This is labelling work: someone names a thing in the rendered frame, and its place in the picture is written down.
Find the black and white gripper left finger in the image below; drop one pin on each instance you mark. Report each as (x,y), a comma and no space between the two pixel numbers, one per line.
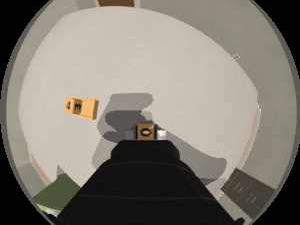
(131,134)

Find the small wooden tray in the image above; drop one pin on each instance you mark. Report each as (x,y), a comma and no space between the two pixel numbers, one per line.
(89,108)

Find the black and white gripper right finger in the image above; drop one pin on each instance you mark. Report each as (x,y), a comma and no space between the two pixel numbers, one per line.
(161,133)

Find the wooden number cube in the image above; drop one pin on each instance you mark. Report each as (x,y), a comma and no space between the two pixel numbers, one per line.
(73,106)
(145,131)

